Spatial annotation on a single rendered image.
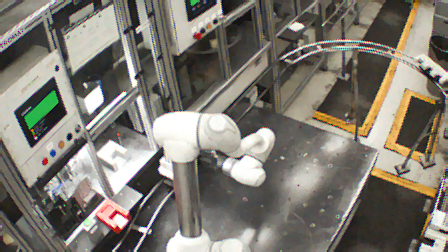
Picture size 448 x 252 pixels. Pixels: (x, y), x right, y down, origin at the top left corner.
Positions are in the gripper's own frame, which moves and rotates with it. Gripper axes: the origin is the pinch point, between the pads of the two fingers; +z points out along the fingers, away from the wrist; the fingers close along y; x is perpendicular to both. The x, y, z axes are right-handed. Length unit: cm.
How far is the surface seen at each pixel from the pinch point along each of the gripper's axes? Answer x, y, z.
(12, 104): 79, 86, 16
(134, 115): 4.5, 14.2, 37.2
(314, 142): -56, -23, -42
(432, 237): -7, -5, -144
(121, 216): 57, 2, 3
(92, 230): 77, 11, 4
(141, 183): 18.5, -28.5, 34.7
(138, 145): 12.7, 0.8, 31.0
